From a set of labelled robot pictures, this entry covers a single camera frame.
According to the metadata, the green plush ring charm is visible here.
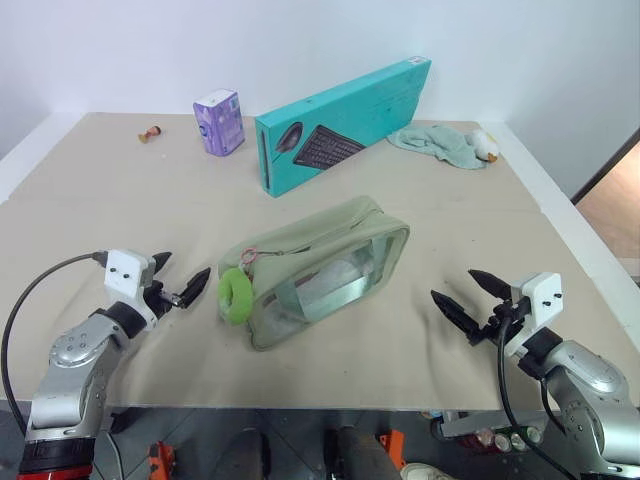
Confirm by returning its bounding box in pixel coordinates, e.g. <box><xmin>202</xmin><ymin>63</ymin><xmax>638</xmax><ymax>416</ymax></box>
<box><xmin>216</xmin><ymin>268</ymin><xmax>256</xmax><ymax>326</ymax></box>

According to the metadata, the purple tissue pack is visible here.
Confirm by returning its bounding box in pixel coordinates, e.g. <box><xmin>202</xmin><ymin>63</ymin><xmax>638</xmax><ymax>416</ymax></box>
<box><xmin>193</xmin><ymin>88</ymin><xmax>246</xmax><ymax>159</ymax></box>

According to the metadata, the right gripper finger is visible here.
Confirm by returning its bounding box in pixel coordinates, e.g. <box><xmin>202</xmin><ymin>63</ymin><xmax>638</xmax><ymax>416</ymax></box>
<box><xmin>467</xmin><ymin>268</ymin><xmax>512</xmax><ymax>302</ymax></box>
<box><xmin>430</xmin><ymin>289</ymin><xmax>481</xmax><ymax>347</ymax></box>

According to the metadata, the brown wooden door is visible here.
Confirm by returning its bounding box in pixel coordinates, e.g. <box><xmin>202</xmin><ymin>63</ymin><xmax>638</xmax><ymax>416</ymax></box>
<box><xmin>574</xmin><ymin>154</ymin><xmax>640</xmax><ymax>281</ymax></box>

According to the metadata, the white plush duck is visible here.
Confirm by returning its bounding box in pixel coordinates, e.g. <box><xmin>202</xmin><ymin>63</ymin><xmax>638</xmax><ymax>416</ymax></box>
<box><xmin>464</xmin><ymin>129</ymin><xmax>500</xmax><ymax>164</ymax></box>

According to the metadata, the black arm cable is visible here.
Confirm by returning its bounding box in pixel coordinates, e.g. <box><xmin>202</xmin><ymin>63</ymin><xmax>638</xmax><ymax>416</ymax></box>
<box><xmin>497</xmin><ymin>299</ymin><xmax>584</xmax><ymax>480</ymax></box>
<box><xmin>0</xmin><ymin>252</ymin><xmax>109</xmax><ymax>439</ymax></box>

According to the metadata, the red drink can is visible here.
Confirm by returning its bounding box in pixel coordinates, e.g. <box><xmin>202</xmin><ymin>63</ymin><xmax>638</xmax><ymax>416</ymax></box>
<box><xmin>460</xmin><ymin>430</ymin><xmax>496</xmax><ymax>450</ymax></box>

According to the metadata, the dark rounded shape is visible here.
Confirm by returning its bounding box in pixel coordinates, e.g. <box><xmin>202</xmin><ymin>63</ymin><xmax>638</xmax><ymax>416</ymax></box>
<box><xmin>323</xmin><ymin>424</ymin><xmax>401</xmax><ymax>480</ymax></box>

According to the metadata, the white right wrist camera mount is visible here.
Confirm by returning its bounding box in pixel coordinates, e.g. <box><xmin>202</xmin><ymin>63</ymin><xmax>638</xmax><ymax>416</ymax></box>
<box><xmin>499</xmin><ymin>272</ymin><xmax>564</xmax><ymax>359</ymax></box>

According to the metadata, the light teal towel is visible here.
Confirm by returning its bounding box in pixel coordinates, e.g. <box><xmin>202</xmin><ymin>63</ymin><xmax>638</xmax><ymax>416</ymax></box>
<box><xmin>386</xmin><ymin>124</ymin><xmax>489</xmax><ymax>171</ymax></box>

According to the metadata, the beige table cloth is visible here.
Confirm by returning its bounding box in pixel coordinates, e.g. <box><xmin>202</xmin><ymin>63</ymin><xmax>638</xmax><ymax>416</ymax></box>
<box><xmin>0</xmin><ymin>112</ymin><xmax>594</xmax><ymax>412</ymax></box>

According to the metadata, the orange plastic part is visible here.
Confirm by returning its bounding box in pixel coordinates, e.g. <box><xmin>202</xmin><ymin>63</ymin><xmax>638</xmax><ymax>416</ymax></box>
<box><xmin>146</xmin><ymin>440</ymin><xmax>177</xmax><ymax>480</ymax></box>
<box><xmin>377</xmin><ymin>429</ymin><xmax>407</xmax><ymax>471</ymax></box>

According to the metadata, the green transparent pouch bag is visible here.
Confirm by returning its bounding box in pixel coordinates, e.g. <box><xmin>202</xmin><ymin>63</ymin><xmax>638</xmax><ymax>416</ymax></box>
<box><xmin>217</xmin><ymin>195</ymin><xmax>411</xmax><ymax>351</ymax></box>

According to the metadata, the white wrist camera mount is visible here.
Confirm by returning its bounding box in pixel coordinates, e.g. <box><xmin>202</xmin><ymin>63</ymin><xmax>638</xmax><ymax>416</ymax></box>
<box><xmin>103</xmin><ymin>248</ymin><xmax>161</xmax><ymax>331</ymax></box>
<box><xmin>499</xmin><ymin>272</ymin><xmax>564</xmax><ymax>359</ymax></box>

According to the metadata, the green drink can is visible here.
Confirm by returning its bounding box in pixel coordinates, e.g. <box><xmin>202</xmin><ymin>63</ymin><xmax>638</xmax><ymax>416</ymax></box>
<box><xmin>509</xmin><ymin>426</ymin><xmax>545</xmax><ymax>451</ymax></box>

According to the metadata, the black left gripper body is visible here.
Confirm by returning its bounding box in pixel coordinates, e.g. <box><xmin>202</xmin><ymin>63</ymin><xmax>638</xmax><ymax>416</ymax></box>
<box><xmin>141</xmin><ymin>257</ymin><xmax>187</xmax><ymax>321</ymax></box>

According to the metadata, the dark door frame strip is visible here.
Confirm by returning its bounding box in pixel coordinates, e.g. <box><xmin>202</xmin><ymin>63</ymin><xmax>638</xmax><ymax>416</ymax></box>
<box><xmin>572</xmin><ymin>127</ymin><xmax>640</xmax><ymax>204</ymax></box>

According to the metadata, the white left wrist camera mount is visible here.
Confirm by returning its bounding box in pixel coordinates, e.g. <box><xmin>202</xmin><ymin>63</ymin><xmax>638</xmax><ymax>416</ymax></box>
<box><xmin>103</xmin><ymin>248</ymin><xmax>161</xmax><ymax>331</ymax></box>

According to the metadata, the teal keyboard box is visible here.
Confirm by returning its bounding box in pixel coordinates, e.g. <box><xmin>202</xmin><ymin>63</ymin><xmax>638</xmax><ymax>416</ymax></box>
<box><xmin>254</xmin><ymin>57</ymin><xmax>433</xmax><ymax>199</ymax></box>

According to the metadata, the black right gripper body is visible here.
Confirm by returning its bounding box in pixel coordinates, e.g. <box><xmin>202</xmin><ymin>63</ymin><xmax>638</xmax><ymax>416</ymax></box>
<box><xmin>469</xmin><ymin>295</ymin><xmax>527</xmax><ymax>347</ymax></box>

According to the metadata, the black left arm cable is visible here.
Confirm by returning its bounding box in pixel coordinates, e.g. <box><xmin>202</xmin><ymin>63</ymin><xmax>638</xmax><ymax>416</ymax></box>
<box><xmin>0</xmin><ymin>252</ymin><xmax>109</xmax><ymax>439</ymax></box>

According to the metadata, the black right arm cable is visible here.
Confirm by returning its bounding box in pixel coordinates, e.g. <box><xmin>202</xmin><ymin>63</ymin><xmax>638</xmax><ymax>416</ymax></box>
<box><xmin>497</xmin><ymin>299</ymin><xmax>584</xmax><ymax>480</ymax></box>

